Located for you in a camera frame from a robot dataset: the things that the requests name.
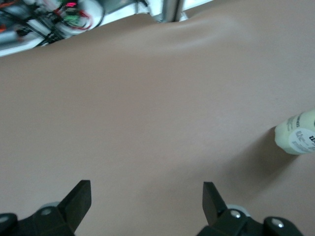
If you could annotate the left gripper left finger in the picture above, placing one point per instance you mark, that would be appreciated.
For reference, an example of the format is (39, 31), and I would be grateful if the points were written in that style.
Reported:
(49, 221)

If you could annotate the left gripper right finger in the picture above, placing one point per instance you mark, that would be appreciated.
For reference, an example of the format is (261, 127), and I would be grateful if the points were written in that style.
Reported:
(221, 221)

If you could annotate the clear tennis ball can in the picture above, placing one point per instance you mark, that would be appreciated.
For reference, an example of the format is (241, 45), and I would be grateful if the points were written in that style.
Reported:
(295, 135)

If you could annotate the brown table mat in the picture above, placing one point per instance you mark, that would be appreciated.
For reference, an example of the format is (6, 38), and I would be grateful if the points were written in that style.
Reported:
(147, 110)

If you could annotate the green circuit board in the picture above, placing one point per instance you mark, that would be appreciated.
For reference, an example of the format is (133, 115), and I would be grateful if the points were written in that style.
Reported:
(72, 18)

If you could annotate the metal mounting post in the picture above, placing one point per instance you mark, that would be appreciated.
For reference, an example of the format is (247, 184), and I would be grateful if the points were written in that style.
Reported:
(172, 9)

